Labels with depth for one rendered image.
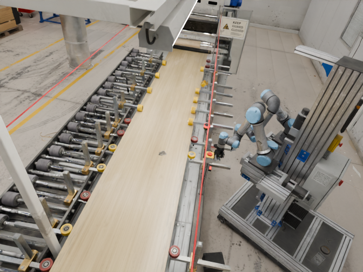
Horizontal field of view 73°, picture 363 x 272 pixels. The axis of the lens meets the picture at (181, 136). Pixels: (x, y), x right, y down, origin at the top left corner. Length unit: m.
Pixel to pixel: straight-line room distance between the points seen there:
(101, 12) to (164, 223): 1.58
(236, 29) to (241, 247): 3.44
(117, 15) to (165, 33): 0.19
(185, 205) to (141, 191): 0.50
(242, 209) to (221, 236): 0.39
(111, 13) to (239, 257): 2.70
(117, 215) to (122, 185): 0.28
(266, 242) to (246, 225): 0.25
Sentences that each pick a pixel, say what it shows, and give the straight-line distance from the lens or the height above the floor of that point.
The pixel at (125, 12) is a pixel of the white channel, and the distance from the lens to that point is 0.72.
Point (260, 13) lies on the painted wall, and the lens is 11.11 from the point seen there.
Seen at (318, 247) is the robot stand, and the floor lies 0.21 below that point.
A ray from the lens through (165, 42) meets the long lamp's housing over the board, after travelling 0.87.
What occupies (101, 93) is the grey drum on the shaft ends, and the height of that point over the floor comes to 0.83.
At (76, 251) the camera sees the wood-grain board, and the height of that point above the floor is 0.90.
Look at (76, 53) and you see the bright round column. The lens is 6.05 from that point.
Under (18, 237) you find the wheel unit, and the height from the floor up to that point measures 1.13.
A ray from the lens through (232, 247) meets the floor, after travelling 3.02.
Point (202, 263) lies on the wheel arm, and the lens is 1.97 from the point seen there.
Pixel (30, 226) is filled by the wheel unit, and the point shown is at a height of 0.84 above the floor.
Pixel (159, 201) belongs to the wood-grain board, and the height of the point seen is 0.90.
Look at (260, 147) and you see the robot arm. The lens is 2.13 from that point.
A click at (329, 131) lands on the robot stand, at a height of 1.54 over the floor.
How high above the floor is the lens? 2.61
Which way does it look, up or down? 40 degrees down
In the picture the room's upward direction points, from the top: 7 degrees clockwise
